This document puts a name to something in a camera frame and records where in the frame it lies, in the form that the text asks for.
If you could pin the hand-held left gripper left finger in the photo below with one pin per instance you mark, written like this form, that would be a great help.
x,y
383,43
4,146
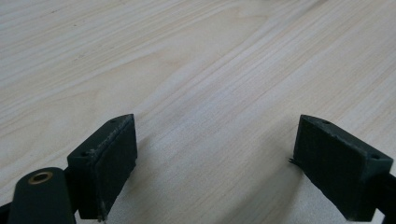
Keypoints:
x,y
106,165

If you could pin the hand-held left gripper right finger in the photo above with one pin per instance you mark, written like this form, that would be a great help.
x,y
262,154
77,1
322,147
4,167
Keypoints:
x,y
336,165

